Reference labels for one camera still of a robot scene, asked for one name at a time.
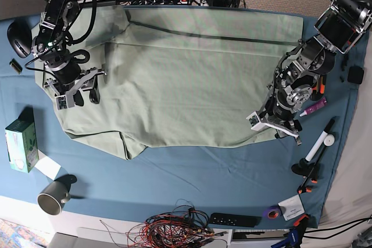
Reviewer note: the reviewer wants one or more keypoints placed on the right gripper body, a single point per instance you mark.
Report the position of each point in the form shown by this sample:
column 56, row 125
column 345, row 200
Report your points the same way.
column 88, row 79

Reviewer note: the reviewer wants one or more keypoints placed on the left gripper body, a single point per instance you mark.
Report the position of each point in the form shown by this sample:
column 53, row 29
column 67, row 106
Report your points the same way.
column 281, row 119

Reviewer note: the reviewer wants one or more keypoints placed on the sage green T-shirt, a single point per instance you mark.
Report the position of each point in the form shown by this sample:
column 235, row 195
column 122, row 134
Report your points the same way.
column 179, row 77

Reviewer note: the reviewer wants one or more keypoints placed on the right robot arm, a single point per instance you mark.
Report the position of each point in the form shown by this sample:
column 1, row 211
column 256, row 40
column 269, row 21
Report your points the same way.
column 62, row 68

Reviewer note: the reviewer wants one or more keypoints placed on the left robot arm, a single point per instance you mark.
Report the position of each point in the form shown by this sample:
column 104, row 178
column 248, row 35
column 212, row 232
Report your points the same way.
column 338, row 29

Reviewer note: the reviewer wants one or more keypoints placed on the white black hand pump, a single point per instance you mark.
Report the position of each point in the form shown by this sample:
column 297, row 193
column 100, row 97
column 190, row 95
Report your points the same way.
column 326, row 138

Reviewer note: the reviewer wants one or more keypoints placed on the blue table cloth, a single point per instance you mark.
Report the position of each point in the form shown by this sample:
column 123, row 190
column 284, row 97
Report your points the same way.
column 245, row 180

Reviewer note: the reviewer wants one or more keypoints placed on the purple glue tube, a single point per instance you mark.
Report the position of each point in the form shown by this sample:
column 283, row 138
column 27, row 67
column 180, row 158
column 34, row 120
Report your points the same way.
column 314, row 107

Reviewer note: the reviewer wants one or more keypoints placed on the orange black utility knife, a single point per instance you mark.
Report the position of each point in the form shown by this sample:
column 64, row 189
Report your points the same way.
column 319, row 88

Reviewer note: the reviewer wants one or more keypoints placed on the orange black spring clamp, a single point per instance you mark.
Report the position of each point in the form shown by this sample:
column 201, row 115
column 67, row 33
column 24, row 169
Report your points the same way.
column 311, row 178

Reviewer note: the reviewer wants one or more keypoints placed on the green tissue box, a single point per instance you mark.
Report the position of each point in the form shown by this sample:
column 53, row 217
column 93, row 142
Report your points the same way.
column 22, row 146

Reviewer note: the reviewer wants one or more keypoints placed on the small silver lighter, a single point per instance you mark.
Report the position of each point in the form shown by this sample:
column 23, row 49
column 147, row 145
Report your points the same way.
column 16, row 66

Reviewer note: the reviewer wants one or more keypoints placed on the white card box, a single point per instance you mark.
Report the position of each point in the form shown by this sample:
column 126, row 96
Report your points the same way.
column 291, row 207

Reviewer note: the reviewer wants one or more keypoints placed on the white paper slip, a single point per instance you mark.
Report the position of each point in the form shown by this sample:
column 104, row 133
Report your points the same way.
column 48, row 167

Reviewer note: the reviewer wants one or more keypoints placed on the purple tape roll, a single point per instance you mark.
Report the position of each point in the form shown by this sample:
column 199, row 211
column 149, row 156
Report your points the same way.
column 272, row 212

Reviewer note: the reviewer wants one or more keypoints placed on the black computer mouse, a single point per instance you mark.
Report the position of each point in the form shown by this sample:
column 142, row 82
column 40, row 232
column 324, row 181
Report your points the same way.
column 19, row 37

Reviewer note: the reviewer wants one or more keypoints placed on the black square box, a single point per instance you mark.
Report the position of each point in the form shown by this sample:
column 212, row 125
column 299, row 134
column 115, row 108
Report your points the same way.
column 355, row 75

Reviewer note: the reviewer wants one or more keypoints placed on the black remote control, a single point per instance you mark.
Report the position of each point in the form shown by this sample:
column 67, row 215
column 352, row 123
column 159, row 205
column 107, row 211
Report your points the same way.
column 234, row 220

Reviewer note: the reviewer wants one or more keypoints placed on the blue bar clamp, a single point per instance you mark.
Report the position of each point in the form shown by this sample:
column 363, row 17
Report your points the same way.
column 295, row 235

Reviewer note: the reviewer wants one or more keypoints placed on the grey ceramic mug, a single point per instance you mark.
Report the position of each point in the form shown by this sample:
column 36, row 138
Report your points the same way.
column 53, row 198

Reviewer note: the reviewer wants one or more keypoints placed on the black power strip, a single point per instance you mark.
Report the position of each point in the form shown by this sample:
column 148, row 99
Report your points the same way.
column 157, row 2

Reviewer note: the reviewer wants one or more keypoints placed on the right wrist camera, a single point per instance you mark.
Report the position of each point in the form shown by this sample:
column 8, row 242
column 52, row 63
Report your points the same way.
column 64, row 102

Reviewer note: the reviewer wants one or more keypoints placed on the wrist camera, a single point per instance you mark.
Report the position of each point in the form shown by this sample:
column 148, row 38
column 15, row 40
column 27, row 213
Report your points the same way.
column 64, row 102
column 257, row 120

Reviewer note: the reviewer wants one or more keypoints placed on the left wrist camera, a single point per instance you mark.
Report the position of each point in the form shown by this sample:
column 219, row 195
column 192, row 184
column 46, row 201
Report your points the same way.
column 257, row 120

